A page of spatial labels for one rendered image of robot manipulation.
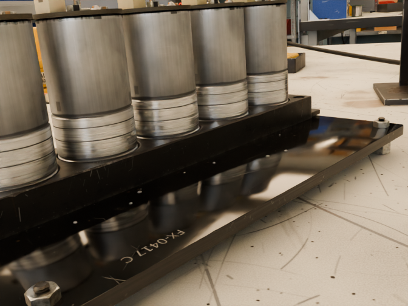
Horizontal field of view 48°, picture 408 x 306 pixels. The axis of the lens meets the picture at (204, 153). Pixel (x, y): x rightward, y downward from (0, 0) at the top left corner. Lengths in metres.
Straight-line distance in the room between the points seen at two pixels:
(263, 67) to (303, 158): 0.05
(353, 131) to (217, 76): 0.06
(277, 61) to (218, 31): 0.04
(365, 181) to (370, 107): 0.12
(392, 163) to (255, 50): 0.07
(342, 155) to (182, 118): 0.05
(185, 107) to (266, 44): 0.05
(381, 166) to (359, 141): 0.01
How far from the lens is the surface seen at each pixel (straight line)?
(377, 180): 0.17
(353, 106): 0.29
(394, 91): 0.31
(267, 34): 0.19
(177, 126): 0.15
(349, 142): 0.17
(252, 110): 0.18
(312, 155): 0.16
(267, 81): 0.19
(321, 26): 2.06
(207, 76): 0.17
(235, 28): 0.17
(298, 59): 0.46
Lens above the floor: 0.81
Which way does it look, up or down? 17 degrees down
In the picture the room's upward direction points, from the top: 4 degrees counter-clockwise
